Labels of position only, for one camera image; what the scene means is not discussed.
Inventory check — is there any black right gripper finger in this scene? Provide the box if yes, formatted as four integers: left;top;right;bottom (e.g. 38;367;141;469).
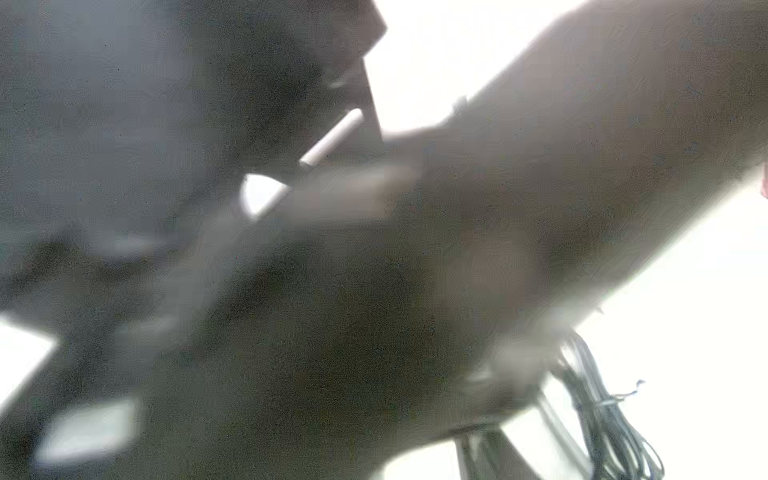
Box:
454;427;539;480

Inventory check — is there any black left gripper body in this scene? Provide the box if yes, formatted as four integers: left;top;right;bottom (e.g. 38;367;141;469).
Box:
1;1;386;264

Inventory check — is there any black power adapter with cord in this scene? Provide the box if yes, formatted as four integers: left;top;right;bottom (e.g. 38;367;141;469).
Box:
537;330;666;480

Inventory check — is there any white small switch box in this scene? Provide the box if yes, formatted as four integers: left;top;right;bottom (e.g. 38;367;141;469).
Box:
0;0;768;480

